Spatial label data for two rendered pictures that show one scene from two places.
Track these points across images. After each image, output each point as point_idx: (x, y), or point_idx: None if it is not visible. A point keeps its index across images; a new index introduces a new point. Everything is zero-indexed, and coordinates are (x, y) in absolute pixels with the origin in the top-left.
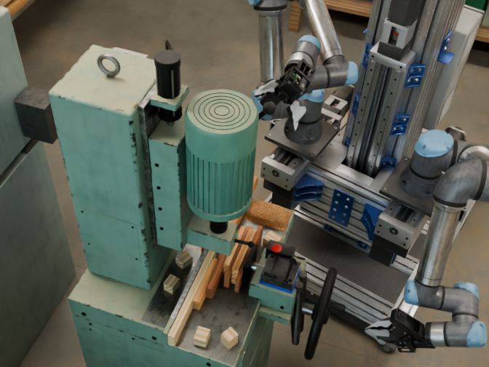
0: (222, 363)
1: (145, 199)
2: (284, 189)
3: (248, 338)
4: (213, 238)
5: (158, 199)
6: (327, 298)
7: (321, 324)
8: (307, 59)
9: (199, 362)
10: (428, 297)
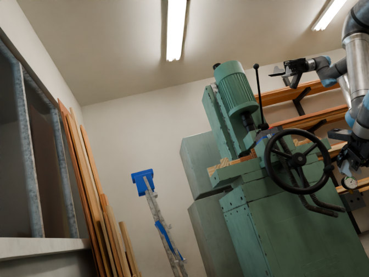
0: (214, 171)
1: (223, 126)
2: None
3: (243, 172)
4: (246, 136)
5: (227, 125)
6: (277, 132)
7: (268, 144)
8: (308, 59)
9: (214, 180)
10: (356, 106)
